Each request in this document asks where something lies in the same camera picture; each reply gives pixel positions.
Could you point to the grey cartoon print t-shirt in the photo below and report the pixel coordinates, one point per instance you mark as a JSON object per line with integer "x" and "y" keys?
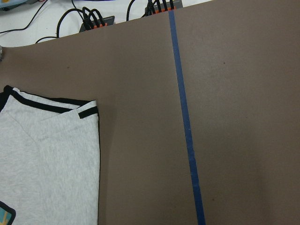
{"x": 49, "y": 160}

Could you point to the near orange black usb hub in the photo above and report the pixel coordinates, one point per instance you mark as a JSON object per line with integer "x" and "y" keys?
{"x": 106, "y": 21}

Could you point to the orange black usb hub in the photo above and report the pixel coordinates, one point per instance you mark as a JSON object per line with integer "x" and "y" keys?
{"x": 106, "y": 21}
{"x": 158, "y": 6}

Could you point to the far orange black usb hub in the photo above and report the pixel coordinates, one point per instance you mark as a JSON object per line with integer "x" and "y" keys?
{"x": 158, "y": 6}

